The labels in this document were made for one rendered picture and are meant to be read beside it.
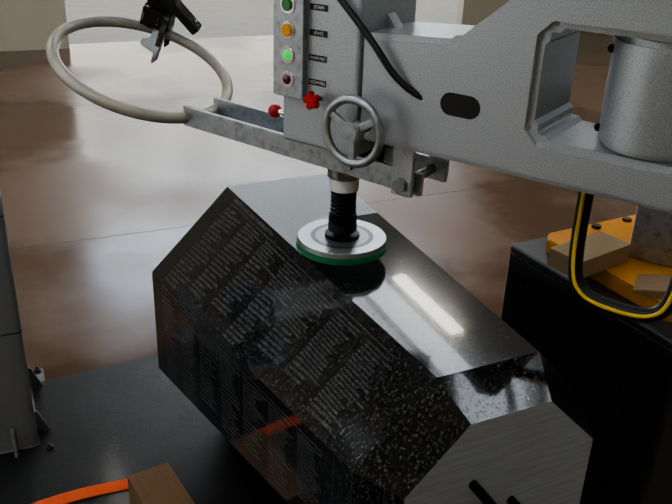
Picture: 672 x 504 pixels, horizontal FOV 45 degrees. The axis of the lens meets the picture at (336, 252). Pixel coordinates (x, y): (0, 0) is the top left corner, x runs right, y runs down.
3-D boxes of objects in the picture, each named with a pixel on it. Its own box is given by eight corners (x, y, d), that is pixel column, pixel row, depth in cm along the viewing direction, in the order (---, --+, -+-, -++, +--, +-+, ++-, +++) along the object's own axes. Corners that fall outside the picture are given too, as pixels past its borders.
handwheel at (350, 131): (403, 164, 169) (408, 93, 163) (377, 177, 162) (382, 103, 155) (344, 149, 177) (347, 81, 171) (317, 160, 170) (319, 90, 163)
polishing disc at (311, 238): (280, 245, 192) (280, 240, 191) (325, 216, 209) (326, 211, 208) (360, 267, 182) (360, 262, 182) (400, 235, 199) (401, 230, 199)
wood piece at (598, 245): (596, 247, 217) (599, 230, 215) (628, 261, 210) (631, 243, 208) (547, 265, 207) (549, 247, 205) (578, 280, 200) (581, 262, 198)
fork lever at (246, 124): (454, 177, 183) (457, 156, 180) (411, 202, 168) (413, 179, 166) (225, 112, 217) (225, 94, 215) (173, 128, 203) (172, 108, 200)
